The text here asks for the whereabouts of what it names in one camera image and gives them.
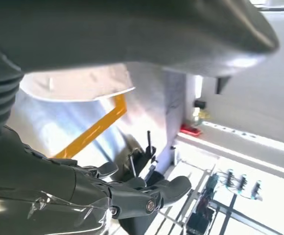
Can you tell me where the small yellow fitting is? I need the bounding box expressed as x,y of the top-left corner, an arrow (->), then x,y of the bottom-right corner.
192,100 -> 210,125

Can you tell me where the dark equipment box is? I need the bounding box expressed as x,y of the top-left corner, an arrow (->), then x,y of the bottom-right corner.
185,194 -> 216,235

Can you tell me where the steel workbench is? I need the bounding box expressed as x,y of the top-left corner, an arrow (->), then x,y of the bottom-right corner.
7,63 -> 188,182

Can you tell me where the small black blue device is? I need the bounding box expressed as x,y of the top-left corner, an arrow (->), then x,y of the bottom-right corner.
250,180 -> 264,202
224,168 -> 236,189
236,174 -> 248,195

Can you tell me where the white window ledge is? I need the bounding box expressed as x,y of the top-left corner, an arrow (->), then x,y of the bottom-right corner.
176,121 -> 284,179

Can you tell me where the small red box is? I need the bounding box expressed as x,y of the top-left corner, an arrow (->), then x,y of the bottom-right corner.
180,124 -> 202,137

